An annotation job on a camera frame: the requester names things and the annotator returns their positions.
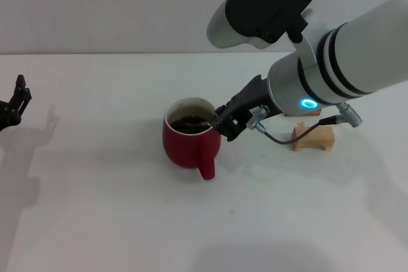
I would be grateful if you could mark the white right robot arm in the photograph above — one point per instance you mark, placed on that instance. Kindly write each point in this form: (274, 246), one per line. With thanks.
(366, 55)

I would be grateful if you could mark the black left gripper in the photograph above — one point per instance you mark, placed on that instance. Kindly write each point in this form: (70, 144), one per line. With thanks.
(9, 112)

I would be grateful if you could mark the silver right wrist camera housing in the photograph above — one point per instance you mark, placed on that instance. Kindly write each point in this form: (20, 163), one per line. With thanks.
(261, 4)

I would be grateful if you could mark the red ceramic cup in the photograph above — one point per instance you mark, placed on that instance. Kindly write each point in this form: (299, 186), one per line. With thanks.
(188, 154)

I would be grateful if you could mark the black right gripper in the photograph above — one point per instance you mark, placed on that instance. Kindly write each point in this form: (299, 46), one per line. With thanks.
(252, 97)

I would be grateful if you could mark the dark brown wooden block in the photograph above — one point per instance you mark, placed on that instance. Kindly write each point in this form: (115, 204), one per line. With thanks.
(314, 113)

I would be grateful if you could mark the light wooden arch block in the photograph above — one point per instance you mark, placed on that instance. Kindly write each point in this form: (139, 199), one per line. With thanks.
(322, 138)

